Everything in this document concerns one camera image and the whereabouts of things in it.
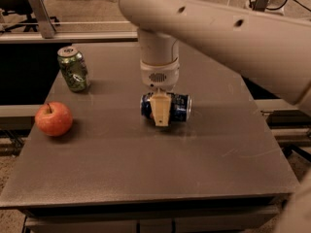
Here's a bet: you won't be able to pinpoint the black chair caster base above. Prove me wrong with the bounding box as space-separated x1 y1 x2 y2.
282 145 311 162

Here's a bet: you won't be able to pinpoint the left metal bracket post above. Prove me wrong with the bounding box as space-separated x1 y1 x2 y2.
28 0 55 39

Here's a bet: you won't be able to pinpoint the black office chair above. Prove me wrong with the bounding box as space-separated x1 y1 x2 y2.
0 0 61 33

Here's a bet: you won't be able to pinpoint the green soda can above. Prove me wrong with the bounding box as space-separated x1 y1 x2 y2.
57 46 90 92

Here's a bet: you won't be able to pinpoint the red apple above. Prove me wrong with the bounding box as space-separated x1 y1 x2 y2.
35 102 73 137

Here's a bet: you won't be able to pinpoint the metal bracket post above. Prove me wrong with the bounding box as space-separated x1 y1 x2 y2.
253 0 269 12
28 0 55 39

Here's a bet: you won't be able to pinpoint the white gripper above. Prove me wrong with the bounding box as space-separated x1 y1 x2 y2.
140 59 180 127

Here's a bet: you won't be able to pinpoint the blue pepsi can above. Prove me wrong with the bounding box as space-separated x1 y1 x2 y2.
140 92 191 122

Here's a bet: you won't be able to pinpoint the right metal bracket post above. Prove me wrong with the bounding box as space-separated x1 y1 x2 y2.
253 0 269 12

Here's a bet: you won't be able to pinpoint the grey metal rail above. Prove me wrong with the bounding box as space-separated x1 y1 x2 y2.
0 31 137 44

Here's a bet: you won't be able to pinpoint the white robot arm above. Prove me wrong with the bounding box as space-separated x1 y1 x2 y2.
118 0 311 114

